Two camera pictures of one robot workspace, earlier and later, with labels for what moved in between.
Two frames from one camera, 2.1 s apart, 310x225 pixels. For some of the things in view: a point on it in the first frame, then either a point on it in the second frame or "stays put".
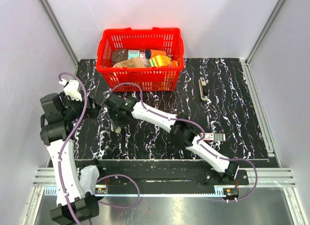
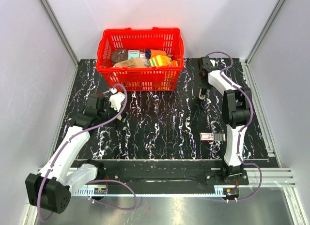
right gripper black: [116, 123] → [201, 85]
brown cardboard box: [134, 62] stays put
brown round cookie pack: [118, 55] stays put
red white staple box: [208, 136] stays put
